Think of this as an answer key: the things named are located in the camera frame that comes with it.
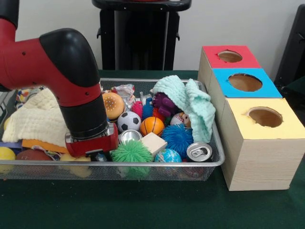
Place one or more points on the clear mesh bin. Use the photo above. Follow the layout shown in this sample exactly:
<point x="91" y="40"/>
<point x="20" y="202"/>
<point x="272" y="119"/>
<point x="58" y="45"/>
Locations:
<point x="157" y="172"/>

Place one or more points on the white baseball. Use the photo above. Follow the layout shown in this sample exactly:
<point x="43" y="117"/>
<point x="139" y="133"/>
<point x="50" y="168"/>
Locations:
<point x="178" y="119"/>

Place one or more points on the brown toy football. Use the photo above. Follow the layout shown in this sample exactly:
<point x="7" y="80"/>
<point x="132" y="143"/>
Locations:
<point x="32" y="155"/>

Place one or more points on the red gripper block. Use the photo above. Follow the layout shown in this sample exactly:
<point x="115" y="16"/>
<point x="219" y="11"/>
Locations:
<point x="93" y="144"/>

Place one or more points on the dark green table cloth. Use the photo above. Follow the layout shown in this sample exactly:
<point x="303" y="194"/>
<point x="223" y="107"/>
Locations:
<point x="143" y="205"/>

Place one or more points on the cream yellow muslin cloth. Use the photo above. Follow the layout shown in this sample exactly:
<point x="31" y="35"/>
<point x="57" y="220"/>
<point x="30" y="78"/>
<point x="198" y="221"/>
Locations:
<point x="38" y="119"/>

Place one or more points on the yellow ball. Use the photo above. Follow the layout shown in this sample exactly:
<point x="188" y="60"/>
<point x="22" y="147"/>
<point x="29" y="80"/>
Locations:
<point x="5" y="153"/>

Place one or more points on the wooden cube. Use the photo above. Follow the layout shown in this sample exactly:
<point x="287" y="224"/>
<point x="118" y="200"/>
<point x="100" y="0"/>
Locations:
<point x="154" y="144"/>

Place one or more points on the orange plastic toy piece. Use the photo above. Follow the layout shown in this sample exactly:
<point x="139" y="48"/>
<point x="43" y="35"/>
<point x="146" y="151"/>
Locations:
<point x="40" y="145"/>

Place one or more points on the large green spiky ball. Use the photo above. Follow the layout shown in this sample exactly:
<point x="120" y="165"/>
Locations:
<point x="131" y="152"/>

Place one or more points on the small globe ball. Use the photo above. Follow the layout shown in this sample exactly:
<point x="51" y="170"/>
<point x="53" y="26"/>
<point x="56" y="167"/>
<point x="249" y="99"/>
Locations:
<point x="167" y="156"/>

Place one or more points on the small orange basketball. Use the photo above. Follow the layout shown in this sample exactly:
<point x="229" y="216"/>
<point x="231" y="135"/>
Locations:
<point x="151" y="126"/>

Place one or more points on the silver can with pull tab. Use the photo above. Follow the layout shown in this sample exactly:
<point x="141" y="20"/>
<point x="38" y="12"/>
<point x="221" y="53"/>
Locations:
<point x="198" y="151"/>

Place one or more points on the mint green muslin cloth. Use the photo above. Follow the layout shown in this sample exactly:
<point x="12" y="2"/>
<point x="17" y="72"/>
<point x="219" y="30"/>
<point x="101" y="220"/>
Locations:
<point x="193" y="102"/>

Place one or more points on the blue spiky ball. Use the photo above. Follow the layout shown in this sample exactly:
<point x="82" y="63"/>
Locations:
<point x="177" y="139"/>

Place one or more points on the yellow plush toy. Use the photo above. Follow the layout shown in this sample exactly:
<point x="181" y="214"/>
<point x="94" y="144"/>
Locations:
<point x="71" y="158"/>

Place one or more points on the purple spiky ball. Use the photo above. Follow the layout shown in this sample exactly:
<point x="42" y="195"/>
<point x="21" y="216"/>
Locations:
<point x="164" y="104"/>

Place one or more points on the black chair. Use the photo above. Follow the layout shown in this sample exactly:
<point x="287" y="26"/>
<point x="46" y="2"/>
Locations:
<point x="293" y="52"/>

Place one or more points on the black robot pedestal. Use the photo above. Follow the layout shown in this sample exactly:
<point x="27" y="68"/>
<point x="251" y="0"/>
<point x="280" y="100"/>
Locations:
<point x="138" y="38"/>

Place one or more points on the wooden box with three holes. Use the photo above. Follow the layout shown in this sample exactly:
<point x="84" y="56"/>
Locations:
<point x="257" y="157"/>

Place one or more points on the small silver can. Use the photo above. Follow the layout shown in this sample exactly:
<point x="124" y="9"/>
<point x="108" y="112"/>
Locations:
<point x="130" y="136"/>

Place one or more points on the small soccer ball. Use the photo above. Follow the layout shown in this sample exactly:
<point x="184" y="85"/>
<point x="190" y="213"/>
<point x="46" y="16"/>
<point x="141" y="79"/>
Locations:
<point x="128" y="121"/>

